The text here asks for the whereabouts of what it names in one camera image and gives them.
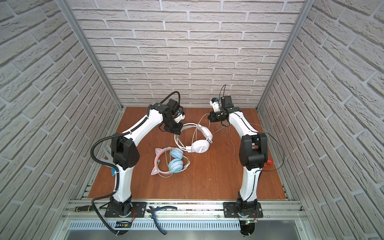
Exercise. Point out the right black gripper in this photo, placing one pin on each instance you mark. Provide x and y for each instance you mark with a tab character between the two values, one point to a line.
213	118

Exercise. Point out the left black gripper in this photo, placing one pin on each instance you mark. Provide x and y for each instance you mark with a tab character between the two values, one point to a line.
178	131

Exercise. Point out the white headphones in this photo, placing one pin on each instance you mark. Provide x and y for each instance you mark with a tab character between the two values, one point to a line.
197	146

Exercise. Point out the pink blue cat-ear headphones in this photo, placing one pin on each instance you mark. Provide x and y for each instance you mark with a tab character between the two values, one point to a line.
176	162

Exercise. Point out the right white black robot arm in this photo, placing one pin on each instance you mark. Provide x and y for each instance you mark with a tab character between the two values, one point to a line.
253	153

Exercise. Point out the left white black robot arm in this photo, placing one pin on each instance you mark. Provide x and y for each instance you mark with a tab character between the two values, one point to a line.
126	155

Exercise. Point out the red small object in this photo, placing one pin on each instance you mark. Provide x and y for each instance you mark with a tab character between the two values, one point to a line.
269	162

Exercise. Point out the black yellow screwdriver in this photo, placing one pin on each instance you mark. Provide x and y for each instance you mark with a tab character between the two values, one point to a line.
87	208

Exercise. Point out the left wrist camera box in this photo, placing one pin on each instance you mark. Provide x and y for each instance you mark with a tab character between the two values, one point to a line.
179	116

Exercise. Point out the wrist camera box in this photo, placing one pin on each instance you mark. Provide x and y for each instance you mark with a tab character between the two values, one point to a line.
215	104
179	116

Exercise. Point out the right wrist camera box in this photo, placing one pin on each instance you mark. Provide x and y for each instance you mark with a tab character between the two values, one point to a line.
215	104

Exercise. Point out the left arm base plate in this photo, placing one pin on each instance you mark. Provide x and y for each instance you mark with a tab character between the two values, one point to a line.
125	210

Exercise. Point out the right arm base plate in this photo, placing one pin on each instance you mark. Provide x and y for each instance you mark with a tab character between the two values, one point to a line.
243	210

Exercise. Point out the aluminium front rail frame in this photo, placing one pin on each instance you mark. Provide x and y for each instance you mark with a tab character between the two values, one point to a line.
174	215

